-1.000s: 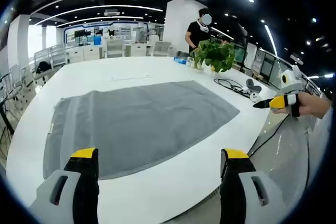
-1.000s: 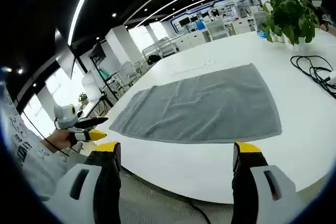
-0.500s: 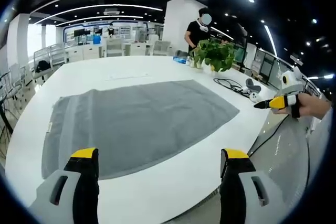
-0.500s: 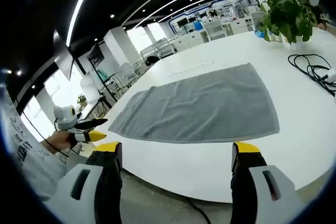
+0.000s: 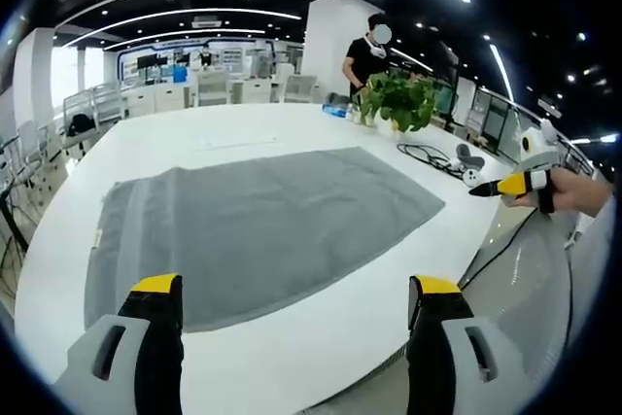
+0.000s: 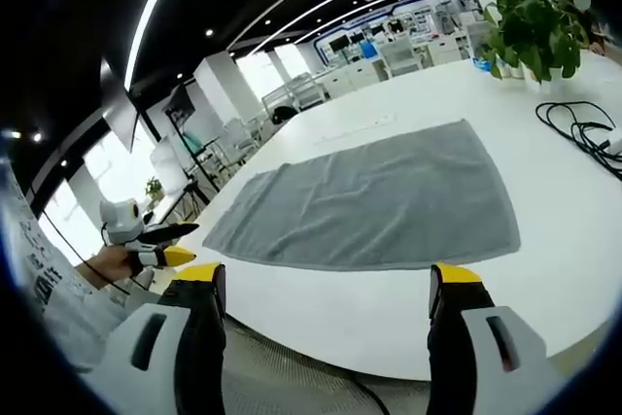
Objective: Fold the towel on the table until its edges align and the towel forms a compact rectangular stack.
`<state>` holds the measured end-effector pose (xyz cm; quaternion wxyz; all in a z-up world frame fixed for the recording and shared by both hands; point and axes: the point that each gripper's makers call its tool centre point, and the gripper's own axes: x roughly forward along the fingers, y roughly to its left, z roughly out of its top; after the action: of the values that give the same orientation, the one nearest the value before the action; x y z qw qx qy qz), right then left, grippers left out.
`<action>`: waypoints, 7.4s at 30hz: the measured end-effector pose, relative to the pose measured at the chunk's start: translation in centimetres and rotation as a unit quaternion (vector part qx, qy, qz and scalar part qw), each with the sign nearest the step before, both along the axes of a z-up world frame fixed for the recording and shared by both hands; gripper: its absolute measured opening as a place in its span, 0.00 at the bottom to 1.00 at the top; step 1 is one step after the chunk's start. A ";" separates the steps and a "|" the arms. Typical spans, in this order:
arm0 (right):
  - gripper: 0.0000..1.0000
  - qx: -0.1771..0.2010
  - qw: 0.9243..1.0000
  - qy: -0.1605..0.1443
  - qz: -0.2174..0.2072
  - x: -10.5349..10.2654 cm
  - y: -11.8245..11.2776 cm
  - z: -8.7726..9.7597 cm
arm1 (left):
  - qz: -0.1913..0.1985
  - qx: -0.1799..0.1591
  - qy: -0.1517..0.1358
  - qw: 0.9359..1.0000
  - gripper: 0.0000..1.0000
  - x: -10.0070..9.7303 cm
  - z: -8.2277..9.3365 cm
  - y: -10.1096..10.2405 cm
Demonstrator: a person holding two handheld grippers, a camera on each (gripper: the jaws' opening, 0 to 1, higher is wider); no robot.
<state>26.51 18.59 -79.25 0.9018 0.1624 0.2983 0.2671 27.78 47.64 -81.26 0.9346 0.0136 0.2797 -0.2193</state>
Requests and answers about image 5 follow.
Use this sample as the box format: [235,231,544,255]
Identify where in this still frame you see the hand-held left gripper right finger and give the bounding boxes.
[405,274,541,415]

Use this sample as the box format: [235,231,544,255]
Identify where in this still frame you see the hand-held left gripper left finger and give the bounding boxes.
[52,272,185,415]

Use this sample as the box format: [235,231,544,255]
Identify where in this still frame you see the grey towel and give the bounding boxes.
[83,146,447,334]

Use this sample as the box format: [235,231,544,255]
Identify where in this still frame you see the person's right hand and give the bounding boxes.
[500,165,611,218]

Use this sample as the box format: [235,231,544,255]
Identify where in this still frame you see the grey white device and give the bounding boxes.
[447,142,486,186]

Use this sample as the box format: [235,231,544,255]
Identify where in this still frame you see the green potted plant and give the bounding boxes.
[358,71,439,134]

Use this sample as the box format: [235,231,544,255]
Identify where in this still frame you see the blue packet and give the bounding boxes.
[320,101,360,120]

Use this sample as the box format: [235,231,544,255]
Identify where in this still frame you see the white table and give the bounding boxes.
[13,102,517,415]

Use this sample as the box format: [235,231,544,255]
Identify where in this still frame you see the black bag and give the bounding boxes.
[65,113,96,138]

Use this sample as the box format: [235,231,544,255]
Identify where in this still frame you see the white office chair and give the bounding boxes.
[60,86,125,154]
[282,74,319,104]
[195,70,230,107]

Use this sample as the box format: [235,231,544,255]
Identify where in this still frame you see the black floor cable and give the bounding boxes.
[456,210,536,290]

